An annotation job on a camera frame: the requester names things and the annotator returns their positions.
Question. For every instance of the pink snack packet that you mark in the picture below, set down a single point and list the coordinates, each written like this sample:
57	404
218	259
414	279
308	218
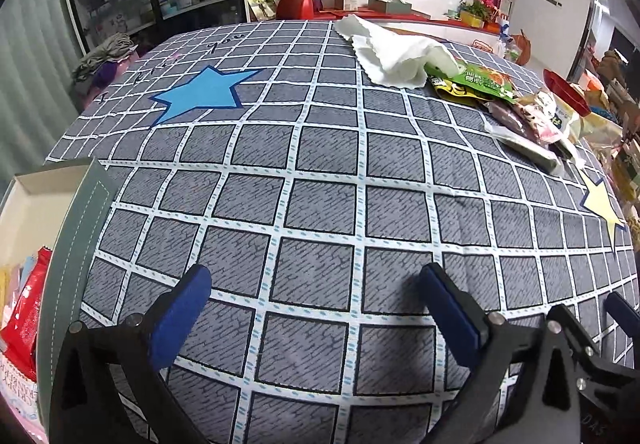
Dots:
537	121

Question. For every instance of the grey green tissue box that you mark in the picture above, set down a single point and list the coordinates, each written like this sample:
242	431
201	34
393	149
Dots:
390	4

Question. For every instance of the light blue snack packet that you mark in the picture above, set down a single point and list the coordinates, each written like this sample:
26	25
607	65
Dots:
27	274

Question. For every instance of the clear plastic bag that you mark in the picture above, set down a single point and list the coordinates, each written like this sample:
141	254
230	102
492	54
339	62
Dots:
507	48

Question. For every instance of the green label snack jar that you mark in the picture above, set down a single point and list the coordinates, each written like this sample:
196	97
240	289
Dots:
627	171

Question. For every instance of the green snack packet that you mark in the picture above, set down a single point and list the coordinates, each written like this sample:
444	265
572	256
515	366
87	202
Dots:
480	81

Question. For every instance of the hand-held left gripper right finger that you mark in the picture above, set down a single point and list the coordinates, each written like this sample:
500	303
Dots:
447	309

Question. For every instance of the mauve snack packet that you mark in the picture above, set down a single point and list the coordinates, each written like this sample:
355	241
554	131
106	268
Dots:
505	118

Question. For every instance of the clear wrapped dark bar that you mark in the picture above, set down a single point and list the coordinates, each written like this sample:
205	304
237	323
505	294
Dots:
530	151

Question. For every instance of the pink white cookie packet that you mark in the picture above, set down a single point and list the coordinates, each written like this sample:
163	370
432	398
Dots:
17	394

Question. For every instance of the orange handbag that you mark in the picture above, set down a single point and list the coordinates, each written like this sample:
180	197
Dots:
525	51

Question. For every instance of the yellow blurry snack packet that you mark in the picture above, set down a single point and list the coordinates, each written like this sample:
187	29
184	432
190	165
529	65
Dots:
4	294

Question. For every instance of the red mesh print packet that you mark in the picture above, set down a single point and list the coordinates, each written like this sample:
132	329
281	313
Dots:
25	319

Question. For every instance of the pink flowers in yellow pot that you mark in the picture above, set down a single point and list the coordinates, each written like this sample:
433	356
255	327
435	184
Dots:
477	11

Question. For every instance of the grey green cardboard box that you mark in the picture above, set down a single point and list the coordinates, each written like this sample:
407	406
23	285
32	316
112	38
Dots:
75	234

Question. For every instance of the leaning picture book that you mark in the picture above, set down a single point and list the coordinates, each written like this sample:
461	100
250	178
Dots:
261	6

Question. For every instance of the clear bag of snacks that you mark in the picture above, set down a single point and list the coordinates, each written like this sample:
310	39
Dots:
600	131

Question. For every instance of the grey checked star tablecloth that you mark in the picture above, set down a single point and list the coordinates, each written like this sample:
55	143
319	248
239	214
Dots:
310	204

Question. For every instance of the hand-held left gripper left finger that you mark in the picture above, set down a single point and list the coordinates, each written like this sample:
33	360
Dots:
182	309

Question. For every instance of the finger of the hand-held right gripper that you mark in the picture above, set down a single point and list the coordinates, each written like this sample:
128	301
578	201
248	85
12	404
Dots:
622	311
580	329

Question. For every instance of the pale yellow chips bag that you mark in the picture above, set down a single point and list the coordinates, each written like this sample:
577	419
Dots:
562	116

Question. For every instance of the grey curtain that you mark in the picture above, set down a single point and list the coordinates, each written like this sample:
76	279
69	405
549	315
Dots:
35	63

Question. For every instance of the red plastic bowl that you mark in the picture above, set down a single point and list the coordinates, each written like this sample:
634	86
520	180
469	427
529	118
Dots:
570	91

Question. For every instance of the white paper tissue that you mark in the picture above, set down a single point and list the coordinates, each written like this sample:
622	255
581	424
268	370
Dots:
400	56

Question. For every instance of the pile of grey clothes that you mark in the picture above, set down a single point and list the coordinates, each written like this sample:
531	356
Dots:
105	56

